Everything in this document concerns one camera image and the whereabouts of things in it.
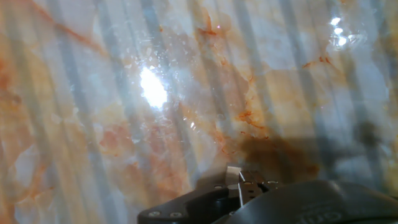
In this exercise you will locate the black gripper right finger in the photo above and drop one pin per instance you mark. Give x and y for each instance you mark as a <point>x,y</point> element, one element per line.
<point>250,188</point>

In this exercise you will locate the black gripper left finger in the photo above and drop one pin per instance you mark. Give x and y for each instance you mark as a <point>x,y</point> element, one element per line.
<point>192,208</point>

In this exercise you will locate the tiny pale wooden block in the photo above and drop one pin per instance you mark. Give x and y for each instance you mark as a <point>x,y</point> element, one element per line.
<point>232,175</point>

